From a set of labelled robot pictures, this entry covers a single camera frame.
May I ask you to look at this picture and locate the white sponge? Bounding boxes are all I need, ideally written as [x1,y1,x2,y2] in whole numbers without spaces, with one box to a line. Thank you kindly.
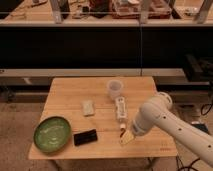
[82,100,95,116]

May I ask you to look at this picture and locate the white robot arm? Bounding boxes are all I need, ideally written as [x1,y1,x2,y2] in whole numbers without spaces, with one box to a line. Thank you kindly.
[120,92,213,167]

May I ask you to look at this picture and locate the orange-brown small object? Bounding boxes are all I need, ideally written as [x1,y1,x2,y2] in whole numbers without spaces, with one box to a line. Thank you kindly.
[120,123,126,137]

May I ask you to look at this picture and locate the black rectangular block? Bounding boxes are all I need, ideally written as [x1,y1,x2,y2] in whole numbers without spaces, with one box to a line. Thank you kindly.
[74,129,98,146]

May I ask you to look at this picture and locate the small wooden table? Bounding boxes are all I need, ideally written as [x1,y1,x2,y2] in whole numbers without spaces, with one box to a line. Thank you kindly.
[27,76,179,171]

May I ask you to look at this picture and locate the green bowl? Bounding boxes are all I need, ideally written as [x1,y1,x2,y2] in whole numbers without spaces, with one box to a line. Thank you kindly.
[33,116,72,153]

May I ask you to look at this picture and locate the long wooden workbench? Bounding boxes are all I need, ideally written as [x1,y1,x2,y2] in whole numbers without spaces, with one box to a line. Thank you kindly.
[0,0,213,27]

